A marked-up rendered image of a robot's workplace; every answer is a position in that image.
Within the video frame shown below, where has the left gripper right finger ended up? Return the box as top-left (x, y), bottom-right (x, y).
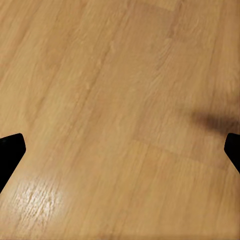
top-left (224, 133), bottom-right (240, 173)

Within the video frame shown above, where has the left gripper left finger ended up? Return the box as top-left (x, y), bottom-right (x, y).
top-left (0, 133), bottom-right (26, 193)

